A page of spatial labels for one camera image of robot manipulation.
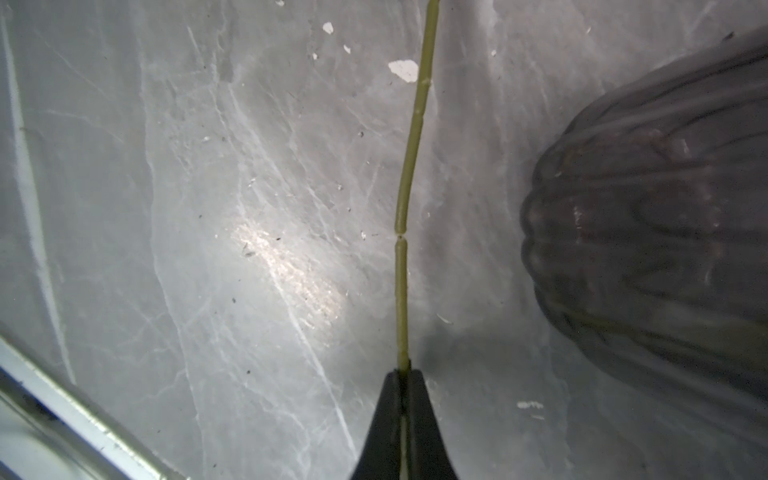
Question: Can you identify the pink small rose stem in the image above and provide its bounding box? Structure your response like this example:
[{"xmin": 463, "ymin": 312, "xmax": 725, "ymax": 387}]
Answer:
[{"xmin": 393, "ymin": 0, "xmax": 442, "ymax": 480}]

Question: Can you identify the dark maroon glass vase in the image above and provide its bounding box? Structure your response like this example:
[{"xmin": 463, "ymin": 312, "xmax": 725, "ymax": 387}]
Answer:
[{"xmin": 520, "ymin": 28, "xmax": 767, "ymax": 446}]

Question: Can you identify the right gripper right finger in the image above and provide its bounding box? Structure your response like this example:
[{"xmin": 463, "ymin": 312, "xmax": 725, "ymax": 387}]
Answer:
[{"xmin": 403, "ymin": 369, "xmax": 458, "ymax": 480}]

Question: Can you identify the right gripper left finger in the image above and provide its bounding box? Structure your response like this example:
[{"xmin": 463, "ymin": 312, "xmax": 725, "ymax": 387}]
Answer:
[{"xmin": 351, "ymin": 370, "xmax": 402, "ymax": 480}]

